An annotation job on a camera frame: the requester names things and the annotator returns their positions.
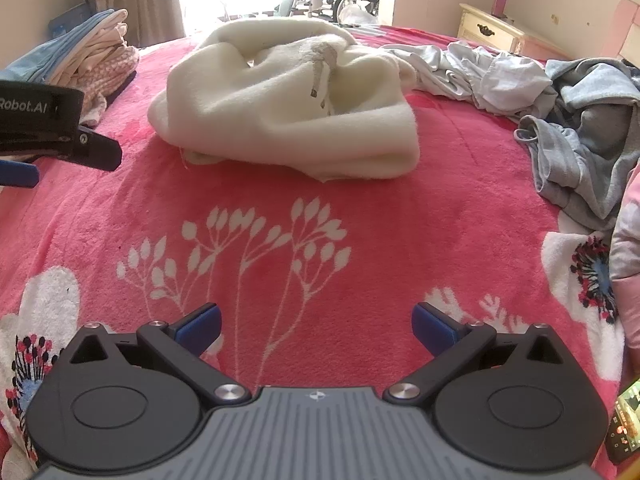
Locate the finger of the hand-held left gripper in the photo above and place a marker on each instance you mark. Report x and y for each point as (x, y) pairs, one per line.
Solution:
(17, 174)
(100, 152)

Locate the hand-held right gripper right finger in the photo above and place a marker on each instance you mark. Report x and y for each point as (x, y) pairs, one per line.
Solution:
(432, 332)

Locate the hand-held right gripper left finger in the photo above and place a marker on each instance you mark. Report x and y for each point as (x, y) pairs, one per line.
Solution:
(200, 329)

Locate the cream sweater with deer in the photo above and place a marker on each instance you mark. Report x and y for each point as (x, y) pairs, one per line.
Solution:
(280, 110)

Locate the blue folded garment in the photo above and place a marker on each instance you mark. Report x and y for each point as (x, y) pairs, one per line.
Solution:
(55, 50)

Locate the black folded garment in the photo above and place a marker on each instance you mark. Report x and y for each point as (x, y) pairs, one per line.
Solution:
(122, 87)

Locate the light pink folded garment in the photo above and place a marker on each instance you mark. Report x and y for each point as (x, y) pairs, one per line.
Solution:
(97, 45)

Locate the dark blue box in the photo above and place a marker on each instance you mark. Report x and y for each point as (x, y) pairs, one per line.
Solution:
(70, 14)

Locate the pink floral blanket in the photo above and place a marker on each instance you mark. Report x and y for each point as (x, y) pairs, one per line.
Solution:
(450, 200)

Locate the pink quilt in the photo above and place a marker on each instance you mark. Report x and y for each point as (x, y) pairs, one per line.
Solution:
(629, 260)

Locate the smartphone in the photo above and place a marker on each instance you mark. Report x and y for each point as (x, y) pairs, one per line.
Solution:
(627, 422)

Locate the grey hoodie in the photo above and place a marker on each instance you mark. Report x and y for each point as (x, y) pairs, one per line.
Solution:
(590, 150)

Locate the white plastic bag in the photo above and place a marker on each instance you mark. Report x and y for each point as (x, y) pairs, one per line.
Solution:
(357, 14)

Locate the cream nightstand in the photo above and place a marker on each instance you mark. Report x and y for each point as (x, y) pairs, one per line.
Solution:
(495, 32)

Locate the pink box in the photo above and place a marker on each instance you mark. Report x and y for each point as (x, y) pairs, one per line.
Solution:
(500, 2)

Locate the pink padded headboard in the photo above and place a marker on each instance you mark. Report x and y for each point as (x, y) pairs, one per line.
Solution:
(631, 30)

